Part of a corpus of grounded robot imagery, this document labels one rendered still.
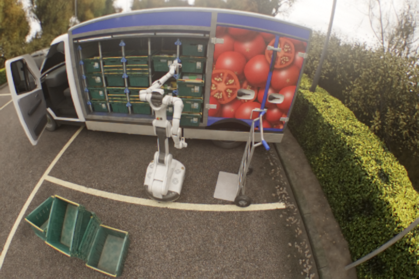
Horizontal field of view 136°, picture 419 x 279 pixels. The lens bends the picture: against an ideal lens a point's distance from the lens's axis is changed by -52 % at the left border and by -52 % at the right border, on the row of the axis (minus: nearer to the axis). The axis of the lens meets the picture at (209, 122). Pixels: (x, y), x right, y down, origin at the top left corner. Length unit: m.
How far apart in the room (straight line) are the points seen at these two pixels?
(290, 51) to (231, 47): 0.91
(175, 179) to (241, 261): 1.43
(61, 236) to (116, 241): 0.73
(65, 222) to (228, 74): 3.00
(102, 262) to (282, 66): 3.69
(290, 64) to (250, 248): 2.69
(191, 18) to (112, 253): 3.22
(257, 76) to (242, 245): 2.40
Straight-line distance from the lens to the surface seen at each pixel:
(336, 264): 2.94
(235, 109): 2.90
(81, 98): 3.62
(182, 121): 2.89
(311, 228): 2.89
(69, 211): 2.43
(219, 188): 2.85
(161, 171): 2.42
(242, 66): 2.64
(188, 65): 2.79
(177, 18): 2.55
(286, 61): 2.82
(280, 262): 2.58
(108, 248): 2.58
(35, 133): 4.06
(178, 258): 2.36
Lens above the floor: 2.30
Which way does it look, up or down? 33 degrees down
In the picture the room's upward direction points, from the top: 6 degrees clockwise
